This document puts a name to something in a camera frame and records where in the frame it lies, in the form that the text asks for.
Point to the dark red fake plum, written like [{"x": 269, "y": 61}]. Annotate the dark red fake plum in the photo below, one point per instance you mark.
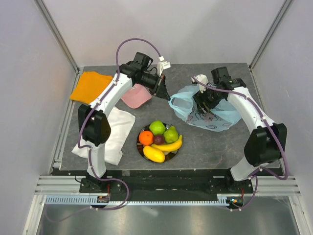
[{"x": 158, "y": 139}]

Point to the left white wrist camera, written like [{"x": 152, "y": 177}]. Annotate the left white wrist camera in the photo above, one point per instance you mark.
[{"x": 162, "y": 65}]

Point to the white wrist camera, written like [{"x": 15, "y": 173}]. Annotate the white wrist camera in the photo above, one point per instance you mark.
[
  {"x": 201, "y": 80},
  {"x": 162, "y": 65}
]

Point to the white slotted cable duct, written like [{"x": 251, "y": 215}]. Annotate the white slotted cable duct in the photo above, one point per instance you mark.
[{"x": 93, "y": 200}]

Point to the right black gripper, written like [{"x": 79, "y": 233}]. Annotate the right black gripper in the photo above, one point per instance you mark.
[{"x": 199, "y": 98}]

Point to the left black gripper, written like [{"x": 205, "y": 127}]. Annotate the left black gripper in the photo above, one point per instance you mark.
[{"x": 160, "y": 89}]

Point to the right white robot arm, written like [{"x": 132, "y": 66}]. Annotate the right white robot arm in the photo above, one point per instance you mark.
[{"x": 265, "y": 147}]

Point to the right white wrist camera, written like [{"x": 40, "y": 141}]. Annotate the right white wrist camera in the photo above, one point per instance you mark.
[{"x": 201, "y": 80}]

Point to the orange folded cloth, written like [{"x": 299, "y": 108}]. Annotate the orange folded cloth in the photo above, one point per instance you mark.
[{"x": 90, "y": 85}]

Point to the pink baseball cap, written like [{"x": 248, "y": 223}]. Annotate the pink baseball cap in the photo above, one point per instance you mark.
[{"x": 136, "y": 96}]

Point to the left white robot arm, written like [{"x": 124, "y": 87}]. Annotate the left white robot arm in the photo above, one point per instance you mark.
[{"x": 94, "y": 128}]

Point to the yellow fake lemon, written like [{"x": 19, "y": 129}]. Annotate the yellow fake lemon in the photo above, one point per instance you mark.
[{"x": 153, "y": 154}]

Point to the orange fake fruit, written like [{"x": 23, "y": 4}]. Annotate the orange fake fruit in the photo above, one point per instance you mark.
[{"x": 146, "y": 137}]

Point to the yellow fake banana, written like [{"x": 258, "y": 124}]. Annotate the yellow fake banana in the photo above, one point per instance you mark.
[{"x": 169, "y": 147}]

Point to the green fake apple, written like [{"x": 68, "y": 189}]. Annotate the green fake apple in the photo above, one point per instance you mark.
[{"x": 157, "y": 127}]

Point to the dark rimmed beige plate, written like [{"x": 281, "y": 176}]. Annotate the dark rimmed beige plate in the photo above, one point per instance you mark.
[{"x": 140, "y": 147}]

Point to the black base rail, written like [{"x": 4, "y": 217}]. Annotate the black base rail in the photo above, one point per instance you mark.
[{"x": 210, "y": 181}]

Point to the green fake pear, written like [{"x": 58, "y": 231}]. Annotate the green fake pear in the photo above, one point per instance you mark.
[{"x": 171, "y": 135}]

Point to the white folded cloth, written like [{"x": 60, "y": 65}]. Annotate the white folded cloth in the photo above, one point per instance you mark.
[{"x": 121, "y": 123}]

